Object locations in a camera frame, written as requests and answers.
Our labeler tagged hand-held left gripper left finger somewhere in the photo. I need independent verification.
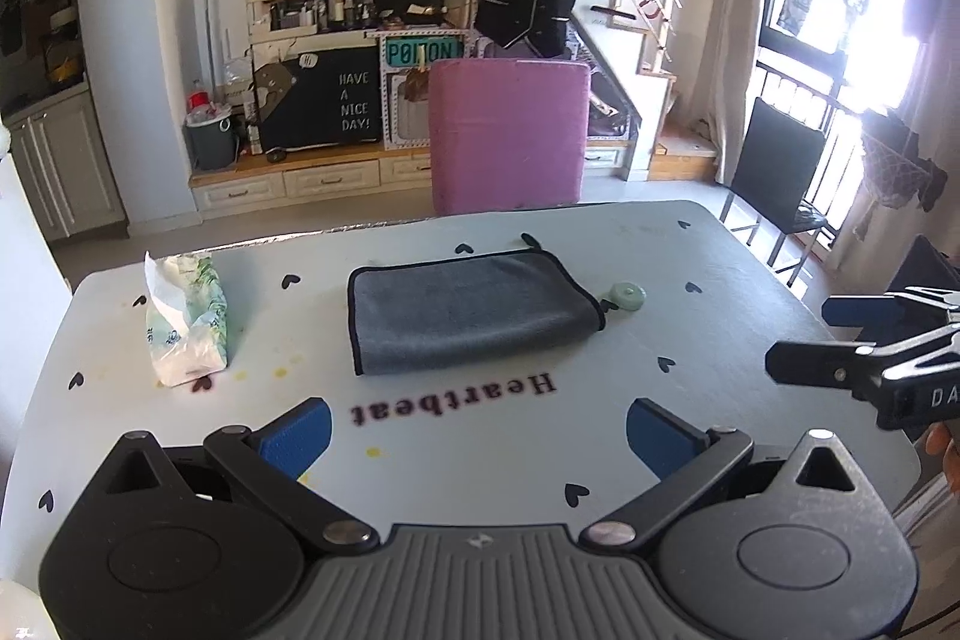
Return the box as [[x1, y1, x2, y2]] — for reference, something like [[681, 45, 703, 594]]
[[96, 397, 381, 553]]

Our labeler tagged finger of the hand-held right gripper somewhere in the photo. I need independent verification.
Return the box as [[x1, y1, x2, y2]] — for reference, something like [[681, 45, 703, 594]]
[[765, 322, 960, 402], [820, 284, 960, 342]]

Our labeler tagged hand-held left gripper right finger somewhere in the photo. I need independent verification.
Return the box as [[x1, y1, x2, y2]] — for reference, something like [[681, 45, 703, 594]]
[[579, 395, 865, 553]]

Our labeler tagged grey towel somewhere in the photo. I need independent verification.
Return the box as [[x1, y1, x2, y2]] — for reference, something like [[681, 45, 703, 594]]
[[346, 233, 607, 378]]

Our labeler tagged person's right hand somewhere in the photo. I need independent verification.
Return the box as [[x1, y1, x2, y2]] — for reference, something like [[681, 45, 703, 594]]
[[924, 421, 960, 495]]

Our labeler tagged dark chair back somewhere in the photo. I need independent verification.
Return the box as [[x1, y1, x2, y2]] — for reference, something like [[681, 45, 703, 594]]
[[883, 233, 960, 298]]

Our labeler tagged small green round object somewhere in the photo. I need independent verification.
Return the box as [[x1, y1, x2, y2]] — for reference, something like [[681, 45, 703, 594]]
[[599, 282, 647, 316]]

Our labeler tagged white green tissue packet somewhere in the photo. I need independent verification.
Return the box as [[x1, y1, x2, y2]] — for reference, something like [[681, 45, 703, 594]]
[[142, 251, 230, 390]]

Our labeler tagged hanging grey net cloth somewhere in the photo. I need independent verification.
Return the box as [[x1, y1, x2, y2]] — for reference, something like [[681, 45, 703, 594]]
[[857, 110, 950, 215]]

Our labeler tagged black chair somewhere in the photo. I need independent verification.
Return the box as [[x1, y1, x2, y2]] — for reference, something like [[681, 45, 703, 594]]
[[718, 96, 838, 290]]

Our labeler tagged white heart-print tablecloth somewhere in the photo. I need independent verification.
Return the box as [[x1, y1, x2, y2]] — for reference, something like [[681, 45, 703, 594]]
[[0, 200, 922, 640]]

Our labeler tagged low white drawer cabinet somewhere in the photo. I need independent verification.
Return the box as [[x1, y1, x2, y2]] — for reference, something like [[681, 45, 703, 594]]
[[187, 145, 628, 215]]

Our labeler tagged beige curtain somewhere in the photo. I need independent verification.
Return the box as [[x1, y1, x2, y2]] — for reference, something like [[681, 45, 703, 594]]
[[711, 0, 782, 187]]

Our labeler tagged white staircase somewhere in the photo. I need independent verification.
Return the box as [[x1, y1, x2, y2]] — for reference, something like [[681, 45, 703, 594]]
[[568, 0, 682, 185]]

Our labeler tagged grey trash bin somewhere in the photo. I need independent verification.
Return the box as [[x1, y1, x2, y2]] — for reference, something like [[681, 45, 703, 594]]
[[183, 110, 242, 171]]

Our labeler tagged pink chair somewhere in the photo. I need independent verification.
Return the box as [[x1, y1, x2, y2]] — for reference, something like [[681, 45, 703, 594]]
[[429, 59, 592, 216]]

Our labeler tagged black lettered sign board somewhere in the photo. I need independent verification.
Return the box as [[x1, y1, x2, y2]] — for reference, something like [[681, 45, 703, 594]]
[[250, 45, 384, 152]]

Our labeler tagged white kitchen cabinet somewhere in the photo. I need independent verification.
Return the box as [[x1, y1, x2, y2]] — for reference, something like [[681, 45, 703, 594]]
[[0, 83, 130, 245]]

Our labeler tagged green plate sign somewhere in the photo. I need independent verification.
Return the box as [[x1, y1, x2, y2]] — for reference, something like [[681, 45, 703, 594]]
[[383, 35, 461, 69]]

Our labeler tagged white shelf rack with bottles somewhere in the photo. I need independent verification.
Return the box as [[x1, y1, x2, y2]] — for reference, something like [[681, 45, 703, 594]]
[[247, 0, 325, 39]]

